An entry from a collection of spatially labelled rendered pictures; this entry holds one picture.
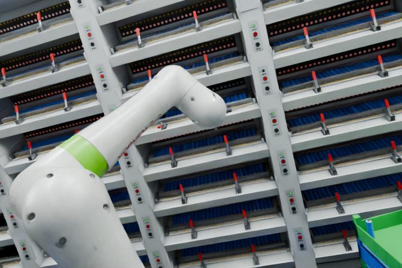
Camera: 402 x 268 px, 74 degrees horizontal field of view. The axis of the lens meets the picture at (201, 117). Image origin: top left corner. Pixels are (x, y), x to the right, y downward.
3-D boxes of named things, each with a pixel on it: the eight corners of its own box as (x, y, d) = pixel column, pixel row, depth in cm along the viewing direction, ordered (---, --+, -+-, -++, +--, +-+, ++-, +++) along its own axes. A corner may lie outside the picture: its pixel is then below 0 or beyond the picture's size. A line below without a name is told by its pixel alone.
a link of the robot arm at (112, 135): (109, 177, 67) (110, 160, 57) (76, 148, 68) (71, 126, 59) (194, 96, 87) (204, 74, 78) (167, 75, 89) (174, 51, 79)
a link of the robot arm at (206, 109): (208, 138, 73) (233, 106, 72) (173, 109, 74) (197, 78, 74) (213, 135, 87) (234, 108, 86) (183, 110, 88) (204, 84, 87)
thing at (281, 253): (295, 266, 129) (292, 249, 123) (176, 284, 138) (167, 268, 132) (285, 230, 147) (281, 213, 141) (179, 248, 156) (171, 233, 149)
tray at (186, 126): (261, 116, 119) (258, 97, 115) (134, 145, 128) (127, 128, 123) (254, 97, 137) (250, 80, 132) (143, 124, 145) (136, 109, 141)
